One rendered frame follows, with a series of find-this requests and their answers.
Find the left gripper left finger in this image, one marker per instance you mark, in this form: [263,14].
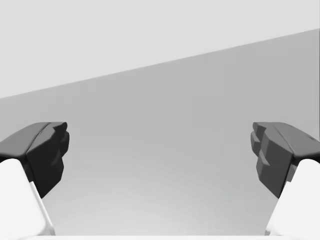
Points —
[37,160]

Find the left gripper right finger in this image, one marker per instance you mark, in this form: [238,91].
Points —
[280,160]

